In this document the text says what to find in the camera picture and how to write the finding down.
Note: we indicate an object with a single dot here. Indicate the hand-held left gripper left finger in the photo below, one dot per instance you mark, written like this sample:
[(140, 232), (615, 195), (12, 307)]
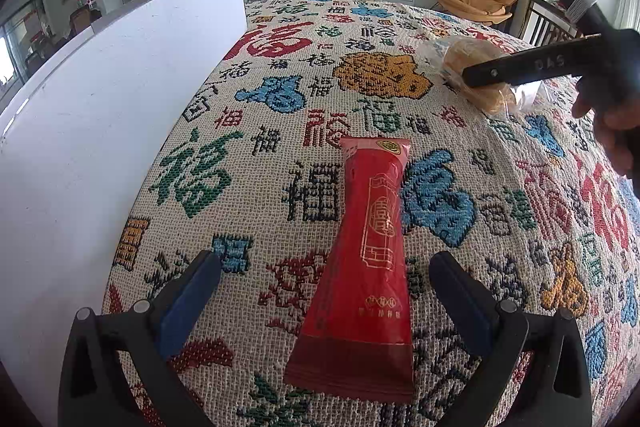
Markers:
[(187, 307)]

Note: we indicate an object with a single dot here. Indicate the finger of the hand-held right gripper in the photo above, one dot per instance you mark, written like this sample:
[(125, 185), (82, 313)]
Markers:
[(492, 72)]

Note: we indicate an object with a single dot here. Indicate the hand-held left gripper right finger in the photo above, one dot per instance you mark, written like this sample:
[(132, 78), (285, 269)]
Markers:
[(460, 307)]

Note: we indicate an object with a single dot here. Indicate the bread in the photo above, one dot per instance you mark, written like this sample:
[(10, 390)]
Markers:
[(487, 101)]

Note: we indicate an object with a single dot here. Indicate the red snack packet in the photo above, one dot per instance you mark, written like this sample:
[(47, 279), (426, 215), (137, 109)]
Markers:
[(365, 257)]

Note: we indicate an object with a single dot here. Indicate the white board panel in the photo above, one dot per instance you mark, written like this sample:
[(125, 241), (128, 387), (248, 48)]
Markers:
[(90, 107)]

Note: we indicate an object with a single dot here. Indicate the person's right hand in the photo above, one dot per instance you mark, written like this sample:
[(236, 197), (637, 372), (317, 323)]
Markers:
[(620, 137)]

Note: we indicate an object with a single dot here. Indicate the dark wooden chair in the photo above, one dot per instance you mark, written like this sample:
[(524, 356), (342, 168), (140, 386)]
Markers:
[(547, 24)]

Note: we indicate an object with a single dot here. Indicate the printed woven blanket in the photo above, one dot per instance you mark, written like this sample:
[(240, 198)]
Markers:
[(280, 127)]

